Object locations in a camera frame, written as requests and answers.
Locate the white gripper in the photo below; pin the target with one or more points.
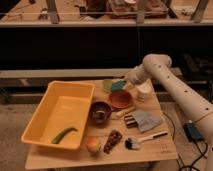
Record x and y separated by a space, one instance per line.
132 77

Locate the blue green sponge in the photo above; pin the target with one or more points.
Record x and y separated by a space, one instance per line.
118 85

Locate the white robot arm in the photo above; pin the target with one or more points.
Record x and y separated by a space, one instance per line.
196 107

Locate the green plastic cup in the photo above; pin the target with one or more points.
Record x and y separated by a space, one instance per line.
107 85

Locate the white plastic container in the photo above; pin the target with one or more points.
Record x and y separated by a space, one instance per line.
144 91

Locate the grey folded cloth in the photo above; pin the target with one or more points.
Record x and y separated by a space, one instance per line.
146 121

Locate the brown striped block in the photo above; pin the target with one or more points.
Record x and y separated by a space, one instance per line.
130 122

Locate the dark brown bowl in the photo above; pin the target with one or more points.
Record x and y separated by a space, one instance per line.
99 113

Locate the black foot pedal box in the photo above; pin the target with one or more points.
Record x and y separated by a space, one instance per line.
192 132

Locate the yellow plastic bin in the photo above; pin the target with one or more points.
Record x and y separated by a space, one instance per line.
64 104

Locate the orange peach toy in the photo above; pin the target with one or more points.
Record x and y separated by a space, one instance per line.
93 145

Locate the green chili pepper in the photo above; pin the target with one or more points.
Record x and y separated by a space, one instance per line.
59 137

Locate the white handled dish brush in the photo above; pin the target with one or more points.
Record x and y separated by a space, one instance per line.
135 143

